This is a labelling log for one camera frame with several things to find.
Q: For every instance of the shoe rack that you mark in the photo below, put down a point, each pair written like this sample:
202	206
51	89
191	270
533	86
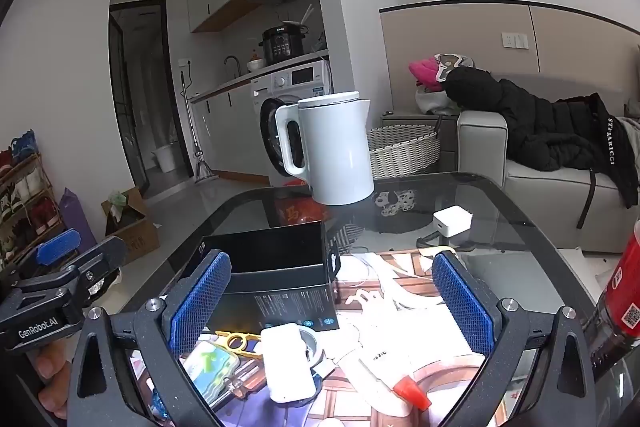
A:
25	202

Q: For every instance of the grey sofa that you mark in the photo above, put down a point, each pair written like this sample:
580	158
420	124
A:
540	197

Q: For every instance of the white bowl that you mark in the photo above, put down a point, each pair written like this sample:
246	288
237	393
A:
255	65

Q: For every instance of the white charger adapter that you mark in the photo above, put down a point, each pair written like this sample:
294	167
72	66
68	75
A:
452	222

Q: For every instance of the white wicker basket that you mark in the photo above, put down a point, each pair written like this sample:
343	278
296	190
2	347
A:
400	152

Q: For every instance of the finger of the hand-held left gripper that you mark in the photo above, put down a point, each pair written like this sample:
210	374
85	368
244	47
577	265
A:
97	259
57	248

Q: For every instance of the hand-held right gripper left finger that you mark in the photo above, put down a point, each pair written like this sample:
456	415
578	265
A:
200	302

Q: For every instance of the brown cardboard box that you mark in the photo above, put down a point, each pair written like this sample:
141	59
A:
140	242

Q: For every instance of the black framed glass door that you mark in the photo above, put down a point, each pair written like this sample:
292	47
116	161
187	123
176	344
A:
175	107

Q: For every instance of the kitchen faucet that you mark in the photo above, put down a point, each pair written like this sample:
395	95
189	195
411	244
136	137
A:
232	64

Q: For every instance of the red printed bag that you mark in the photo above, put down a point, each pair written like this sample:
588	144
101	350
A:
295	209

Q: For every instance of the purple bag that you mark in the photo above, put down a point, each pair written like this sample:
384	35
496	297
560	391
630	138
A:
75	217

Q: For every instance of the round silver usb hub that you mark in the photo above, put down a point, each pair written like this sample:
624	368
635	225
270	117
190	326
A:
320	349

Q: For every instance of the floor mop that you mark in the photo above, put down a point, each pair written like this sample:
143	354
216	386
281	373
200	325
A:
202	169

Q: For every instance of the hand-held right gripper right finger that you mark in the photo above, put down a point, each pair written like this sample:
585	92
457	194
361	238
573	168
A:
462	302

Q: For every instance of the white kitchen base cabinets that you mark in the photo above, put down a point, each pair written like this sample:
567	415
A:
230	132

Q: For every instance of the white wall switch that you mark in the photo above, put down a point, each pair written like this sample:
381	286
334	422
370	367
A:
515	41

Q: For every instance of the black pressure cooker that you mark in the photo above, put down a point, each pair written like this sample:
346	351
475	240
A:
280	47

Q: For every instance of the black cardboard box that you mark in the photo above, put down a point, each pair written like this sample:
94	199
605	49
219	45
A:
285	307

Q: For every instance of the black white spotted toy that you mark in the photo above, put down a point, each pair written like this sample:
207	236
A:
395	202

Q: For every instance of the white rectangular case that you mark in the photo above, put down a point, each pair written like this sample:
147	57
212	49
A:
287	367

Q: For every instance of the yellow thread scissors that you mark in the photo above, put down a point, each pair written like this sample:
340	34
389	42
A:
227	335

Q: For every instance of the white tube red cap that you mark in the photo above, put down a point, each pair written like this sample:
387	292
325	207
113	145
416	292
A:
410	394

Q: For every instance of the white bucket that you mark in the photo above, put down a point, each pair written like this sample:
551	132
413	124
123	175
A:
166	159

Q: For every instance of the white electric kettle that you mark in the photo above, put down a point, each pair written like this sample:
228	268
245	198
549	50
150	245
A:
335	147

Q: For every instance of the pink cloth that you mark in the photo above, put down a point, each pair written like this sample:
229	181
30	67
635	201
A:
425	72

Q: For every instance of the person's left hand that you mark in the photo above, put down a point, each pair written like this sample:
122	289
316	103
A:
50	399

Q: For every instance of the white patterned cloth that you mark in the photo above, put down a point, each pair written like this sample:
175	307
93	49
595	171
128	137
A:
452	62

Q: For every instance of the black padded jacket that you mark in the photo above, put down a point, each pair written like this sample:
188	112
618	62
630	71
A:
530	127

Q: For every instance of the printed desk mat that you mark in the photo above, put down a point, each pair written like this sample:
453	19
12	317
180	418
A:
350	402

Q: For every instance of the white washing machine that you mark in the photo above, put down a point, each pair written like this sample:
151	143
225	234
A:
300	79

